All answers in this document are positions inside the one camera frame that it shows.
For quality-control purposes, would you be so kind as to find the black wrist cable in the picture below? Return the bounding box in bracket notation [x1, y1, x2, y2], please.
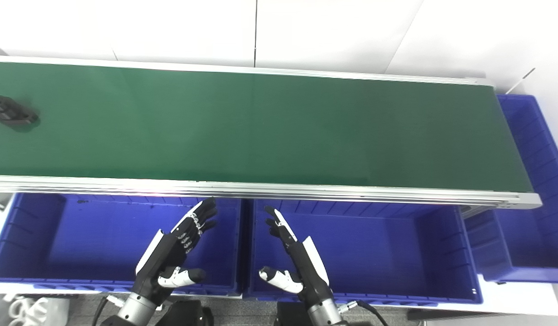
[338, 299, 389, 326]
[91, 294, 125, 326]

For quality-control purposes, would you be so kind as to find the black robot body part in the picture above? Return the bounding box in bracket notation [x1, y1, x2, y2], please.
[157, 300, 214, 326]
[274, 301, 309, 326]

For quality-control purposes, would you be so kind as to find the black flanged machine part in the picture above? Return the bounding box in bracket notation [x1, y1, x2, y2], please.
[0, 96, 39, 127]

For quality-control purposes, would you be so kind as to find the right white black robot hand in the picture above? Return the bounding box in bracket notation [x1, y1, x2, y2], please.
[259, 206, 332, 307]

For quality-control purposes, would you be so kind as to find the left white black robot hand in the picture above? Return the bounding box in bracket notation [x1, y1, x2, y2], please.
[133, 198, 218, 305]

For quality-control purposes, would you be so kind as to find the green conveyor belt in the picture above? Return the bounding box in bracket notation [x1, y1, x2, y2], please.
[0, 61, 534, 193]
[0, 55, 543, 211]

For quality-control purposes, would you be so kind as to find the white plastic bundle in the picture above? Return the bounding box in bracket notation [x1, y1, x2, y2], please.
[3, 294, 70, 326]

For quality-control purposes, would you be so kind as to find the thin grey rod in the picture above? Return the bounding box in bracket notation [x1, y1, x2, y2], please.
[509, 67, 536, 94]

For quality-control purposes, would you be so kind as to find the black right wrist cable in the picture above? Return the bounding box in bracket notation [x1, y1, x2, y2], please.
[338, 299, 389, 326]

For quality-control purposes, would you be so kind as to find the blue plastic bin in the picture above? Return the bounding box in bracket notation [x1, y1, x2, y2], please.
[464, 94, 558, 285]
[0, 192, 244, 297]
[242, 198, 483, 305]

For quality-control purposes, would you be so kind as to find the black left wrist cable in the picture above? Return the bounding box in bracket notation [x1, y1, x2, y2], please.
[91, 294, 125, 326]

